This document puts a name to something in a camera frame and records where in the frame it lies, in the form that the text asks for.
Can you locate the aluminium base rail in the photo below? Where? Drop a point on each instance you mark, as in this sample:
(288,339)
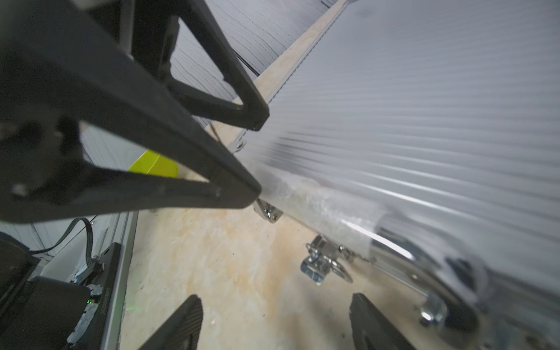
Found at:
(113,241)

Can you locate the silver aluminium poker case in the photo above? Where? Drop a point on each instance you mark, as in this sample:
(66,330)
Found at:
(420,139)

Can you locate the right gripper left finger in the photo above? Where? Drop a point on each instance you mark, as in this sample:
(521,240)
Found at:
(181,330)

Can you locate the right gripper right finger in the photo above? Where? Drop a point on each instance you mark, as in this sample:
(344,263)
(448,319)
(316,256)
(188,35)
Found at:
(371,330)

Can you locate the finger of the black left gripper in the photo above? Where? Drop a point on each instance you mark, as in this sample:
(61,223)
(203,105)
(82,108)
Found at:
(181,44)
(68,62)

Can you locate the lime green plate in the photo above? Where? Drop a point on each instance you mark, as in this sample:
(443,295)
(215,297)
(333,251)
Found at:
(152,163)

